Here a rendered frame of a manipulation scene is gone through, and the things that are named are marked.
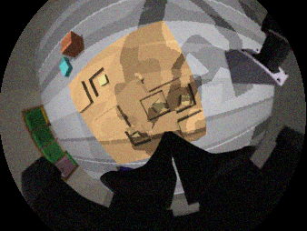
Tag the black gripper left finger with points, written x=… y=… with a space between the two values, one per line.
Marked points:
x=156 y=177

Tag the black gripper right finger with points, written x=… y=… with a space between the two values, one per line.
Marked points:
x=198 y=169

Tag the teal rectangular block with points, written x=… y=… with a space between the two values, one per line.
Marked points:
x=65 y=66

